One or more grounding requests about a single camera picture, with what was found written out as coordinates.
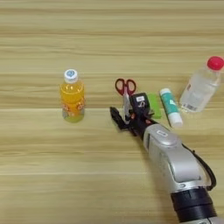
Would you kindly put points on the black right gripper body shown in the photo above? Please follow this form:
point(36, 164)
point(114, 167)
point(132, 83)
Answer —
point(141, 124)

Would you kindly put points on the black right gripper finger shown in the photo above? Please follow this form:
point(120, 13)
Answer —
point(151, 112)
point(119, 119)

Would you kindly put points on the teal and white glue stick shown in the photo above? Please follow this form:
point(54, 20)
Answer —
point(171, 108)

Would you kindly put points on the orange juice bottle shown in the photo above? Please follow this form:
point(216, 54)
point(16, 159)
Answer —
point(72, 99)

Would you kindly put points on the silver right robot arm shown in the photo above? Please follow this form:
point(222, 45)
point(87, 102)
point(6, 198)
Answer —
point(175, 163)

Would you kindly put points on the green rectangular block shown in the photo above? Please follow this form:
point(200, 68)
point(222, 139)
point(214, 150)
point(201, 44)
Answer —
point(155, 106)

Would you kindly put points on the clear bottle with red cap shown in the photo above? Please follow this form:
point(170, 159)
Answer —
point(198, 90)

